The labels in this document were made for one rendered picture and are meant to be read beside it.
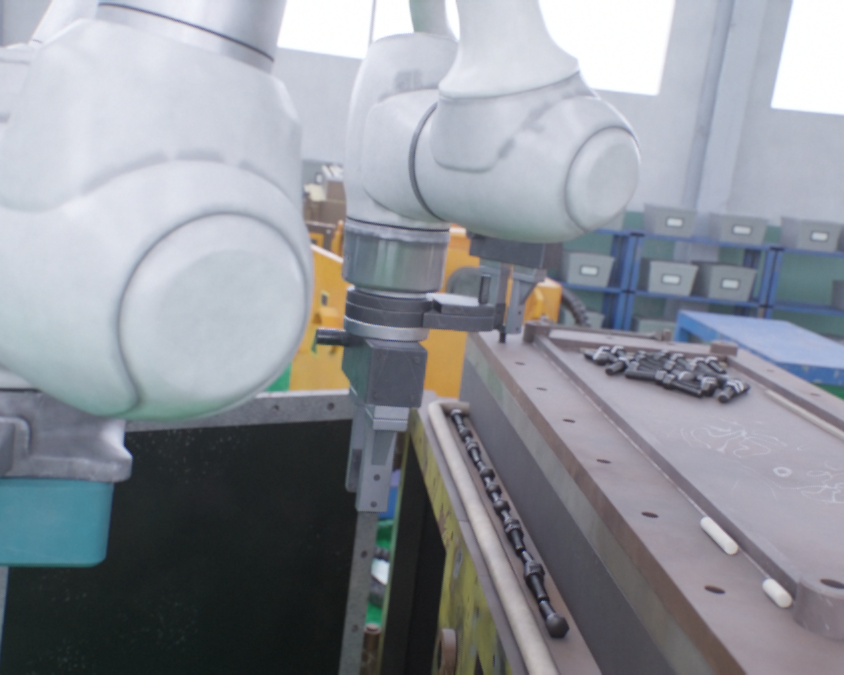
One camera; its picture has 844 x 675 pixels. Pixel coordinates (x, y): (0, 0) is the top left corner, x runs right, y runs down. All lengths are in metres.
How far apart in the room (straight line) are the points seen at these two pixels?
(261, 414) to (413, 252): 0.89
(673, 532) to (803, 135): 10.21
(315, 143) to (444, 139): 9.33
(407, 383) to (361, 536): 1.05
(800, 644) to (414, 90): 0.49
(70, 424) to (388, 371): 0.26
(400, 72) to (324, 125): 9.23
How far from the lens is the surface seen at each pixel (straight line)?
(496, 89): 0.83
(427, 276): 0.98
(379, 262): 0.97
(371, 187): 0.96
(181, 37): 0.67
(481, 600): 1.15
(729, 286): 9.92
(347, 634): 2.06
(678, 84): 10.73
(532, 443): 1.33
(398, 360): 0.96
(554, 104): 0.83
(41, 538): 0.85
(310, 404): 1.86
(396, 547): 1.96
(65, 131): 0.65
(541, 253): 1.65
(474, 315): 1.01
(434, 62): 0.96
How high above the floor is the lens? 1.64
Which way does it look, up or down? 10 degrees down
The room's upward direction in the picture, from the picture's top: 7 degrees clockwise
